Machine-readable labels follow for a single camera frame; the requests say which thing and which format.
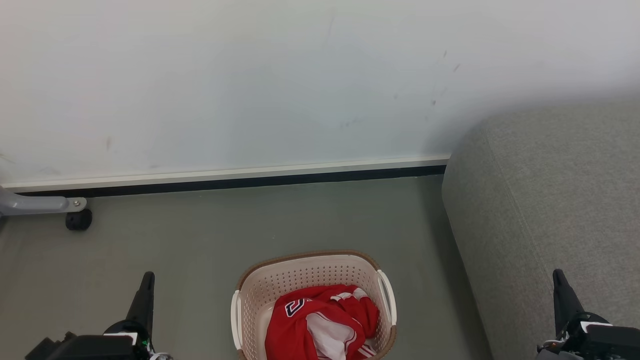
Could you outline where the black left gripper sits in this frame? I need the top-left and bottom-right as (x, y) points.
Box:
(102, 271), (156, 360)

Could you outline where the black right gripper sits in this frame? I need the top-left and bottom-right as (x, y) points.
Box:
(537, 269), (612, 360)

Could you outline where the red jersey with navy print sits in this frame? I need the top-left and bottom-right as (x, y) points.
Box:
(264, 286), (353, 360)

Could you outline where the beige perforated plastic laundry basket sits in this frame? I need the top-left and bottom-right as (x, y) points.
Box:
(230, 250), (398, 360)

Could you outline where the grey fabric sofa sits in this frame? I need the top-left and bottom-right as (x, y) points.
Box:
(441, 97), (640, 360)

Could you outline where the black caster wheel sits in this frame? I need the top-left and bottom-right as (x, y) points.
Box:
(65, 208), (93, 231)

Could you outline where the grey metal stand leg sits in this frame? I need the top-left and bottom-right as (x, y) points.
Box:
(0, 186), (88, 217)

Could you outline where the white baseboard strip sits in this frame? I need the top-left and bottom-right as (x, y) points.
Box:
(2, 154), (451, 197)

